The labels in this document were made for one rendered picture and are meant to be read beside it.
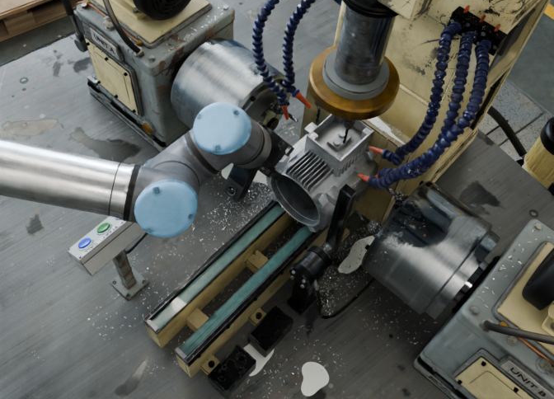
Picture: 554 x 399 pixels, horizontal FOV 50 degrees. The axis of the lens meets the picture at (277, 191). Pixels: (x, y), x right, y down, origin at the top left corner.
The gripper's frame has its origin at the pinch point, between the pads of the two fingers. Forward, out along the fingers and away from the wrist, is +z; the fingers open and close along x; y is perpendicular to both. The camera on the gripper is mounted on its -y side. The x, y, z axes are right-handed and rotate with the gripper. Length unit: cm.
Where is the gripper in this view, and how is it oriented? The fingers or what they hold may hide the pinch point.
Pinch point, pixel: (273, 172)
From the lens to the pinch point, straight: 135.7
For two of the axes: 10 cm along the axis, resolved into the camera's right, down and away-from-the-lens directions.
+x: -7.4, -6.0, 3.1
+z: 2.8, 1.4, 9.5
